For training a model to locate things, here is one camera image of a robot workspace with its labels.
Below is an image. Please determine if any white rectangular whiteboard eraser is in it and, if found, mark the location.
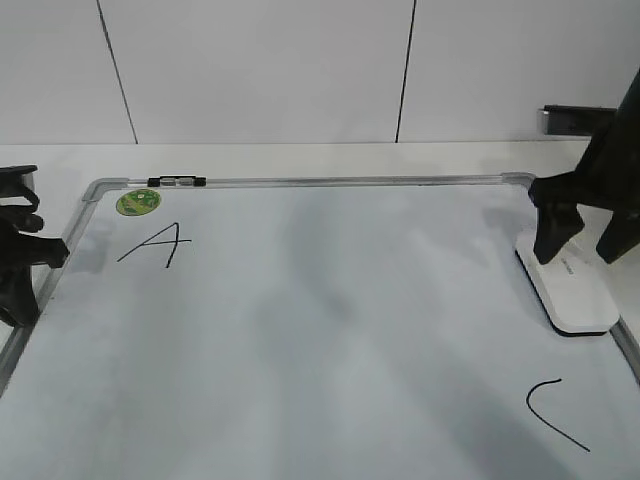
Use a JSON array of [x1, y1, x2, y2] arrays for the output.
[[515, 230, 620, 337]]

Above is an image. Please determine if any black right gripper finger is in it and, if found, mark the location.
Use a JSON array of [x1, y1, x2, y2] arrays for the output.
[[533, 203, 584, 264], [596, 208, 640, 263]]

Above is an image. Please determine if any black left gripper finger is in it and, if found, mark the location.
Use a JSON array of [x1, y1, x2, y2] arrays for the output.
[[1, 266, 40, 328]]

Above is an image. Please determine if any green round magnet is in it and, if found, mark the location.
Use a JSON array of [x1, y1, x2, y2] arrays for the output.
[[116, 189, 161, 217]]

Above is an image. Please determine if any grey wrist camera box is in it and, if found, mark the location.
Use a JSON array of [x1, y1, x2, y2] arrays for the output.
[[538, 105, 616, 137]]

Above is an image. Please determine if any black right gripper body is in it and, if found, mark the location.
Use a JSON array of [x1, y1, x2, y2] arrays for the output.
[[528, 77, 639, 212]]

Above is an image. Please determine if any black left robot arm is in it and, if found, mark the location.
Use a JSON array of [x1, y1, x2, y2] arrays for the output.
[[1, 165, 546, 328]]

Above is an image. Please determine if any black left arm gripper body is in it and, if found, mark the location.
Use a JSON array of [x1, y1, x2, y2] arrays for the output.
[[1, 199, 69, 272]]

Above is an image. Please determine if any whiteboard with aluminium frame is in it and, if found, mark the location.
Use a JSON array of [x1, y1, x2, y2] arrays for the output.
[[1, 177, 639, 479]]

